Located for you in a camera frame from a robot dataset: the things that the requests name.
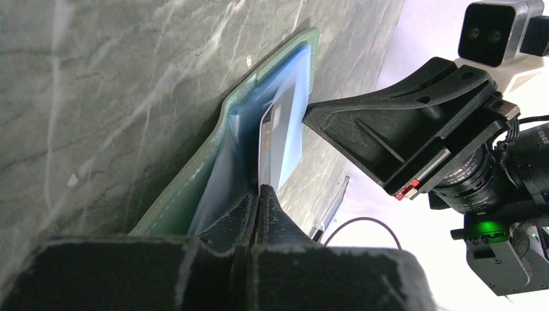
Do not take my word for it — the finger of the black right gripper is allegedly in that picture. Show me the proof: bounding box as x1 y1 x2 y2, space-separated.
303 57 506 196

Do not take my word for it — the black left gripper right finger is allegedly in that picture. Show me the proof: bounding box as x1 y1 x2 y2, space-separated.
249 185 436 310

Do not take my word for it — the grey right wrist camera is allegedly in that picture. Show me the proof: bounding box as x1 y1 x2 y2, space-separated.
458 1 548 67

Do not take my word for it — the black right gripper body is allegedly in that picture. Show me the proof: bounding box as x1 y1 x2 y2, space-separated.
394 92 549 298

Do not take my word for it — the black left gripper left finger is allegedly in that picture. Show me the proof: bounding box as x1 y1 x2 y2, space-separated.
1 189 259 310

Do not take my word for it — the silver credit card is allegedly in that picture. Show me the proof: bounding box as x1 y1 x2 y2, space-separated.
258 71 309 191

